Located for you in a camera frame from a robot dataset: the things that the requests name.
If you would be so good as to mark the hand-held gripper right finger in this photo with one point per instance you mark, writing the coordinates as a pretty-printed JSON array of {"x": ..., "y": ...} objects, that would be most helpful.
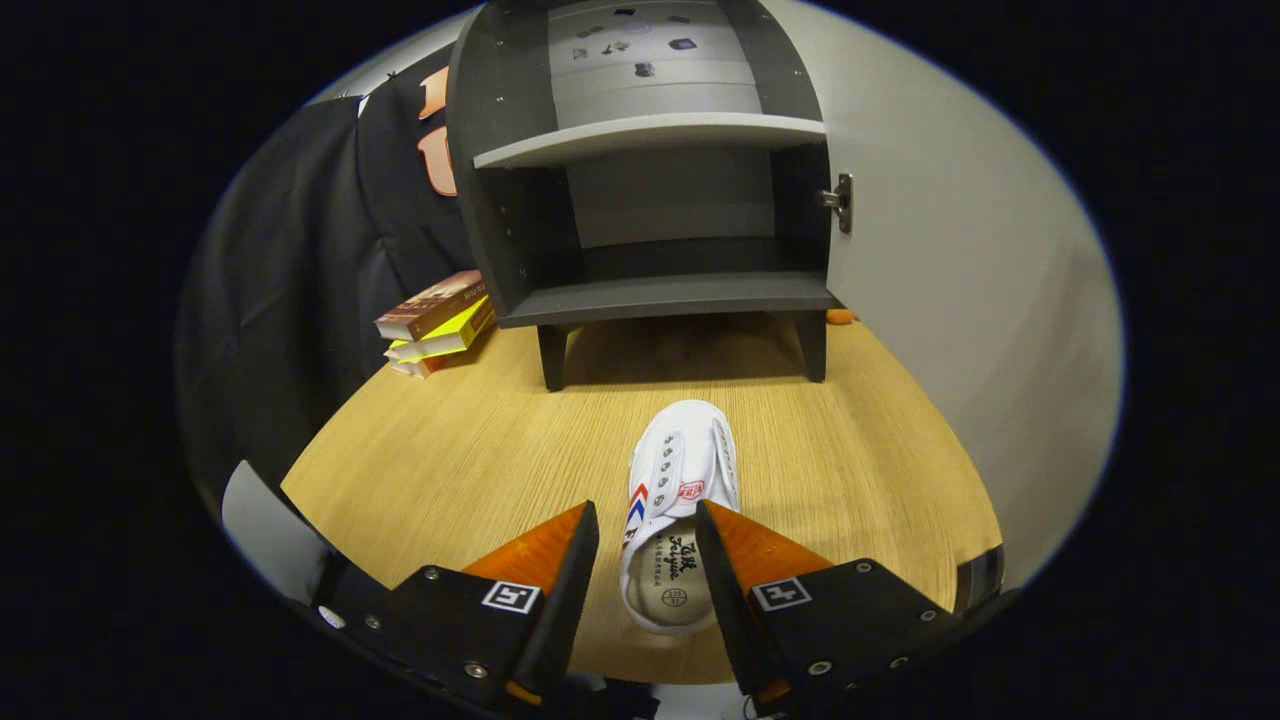
[{"x": 730, "y": 610}]

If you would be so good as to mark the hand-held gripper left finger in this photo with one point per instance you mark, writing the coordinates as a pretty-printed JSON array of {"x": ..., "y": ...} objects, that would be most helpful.
[{"x": 555, "y": 610}]

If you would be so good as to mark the white canvas shoe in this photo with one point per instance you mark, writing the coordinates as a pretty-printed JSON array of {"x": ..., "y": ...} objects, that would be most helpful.
[{"x": 680, "y": 460}]

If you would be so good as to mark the grey shoe cabinet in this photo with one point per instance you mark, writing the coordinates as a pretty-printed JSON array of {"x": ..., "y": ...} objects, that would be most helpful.
[{"x": 650, "y": 295}]

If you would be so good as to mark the beige shoe cabinet door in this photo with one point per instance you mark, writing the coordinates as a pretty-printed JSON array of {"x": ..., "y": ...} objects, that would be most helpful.
[{"x": 950, "y": 300}]

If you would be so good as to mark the metal door hinge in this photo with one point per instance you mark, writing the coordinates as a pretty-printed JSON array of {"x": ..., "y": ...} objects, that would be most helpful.
[{"x": 842, "y": 203}]

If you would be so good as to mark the orange and white book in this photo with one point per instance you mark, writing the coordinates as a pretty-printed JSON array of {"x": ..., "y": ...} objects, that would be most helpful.
[{"x": 425, "y": 365}]

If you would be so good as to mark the yellow book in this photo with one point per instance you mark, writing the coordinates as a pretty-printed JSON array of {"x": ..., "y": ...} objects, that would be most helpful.
[{"x": 450, "y": 335}]

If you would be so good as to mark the small orange object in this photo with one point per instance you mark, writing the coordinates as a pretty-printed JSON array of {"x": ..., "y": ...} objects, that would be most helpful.
[{"x": 840, "y": 317}]

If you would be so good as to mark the brown book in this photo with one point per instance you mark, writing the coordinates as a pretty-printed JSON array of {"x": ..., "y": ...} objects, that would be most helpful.
[{"x": 430, "y": 305}]

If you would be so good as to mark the black backdrop cloth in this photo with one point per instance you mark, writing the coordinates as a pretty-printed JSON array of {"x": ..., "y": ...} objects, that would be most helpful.
[{"x": 280, "y": 250}]

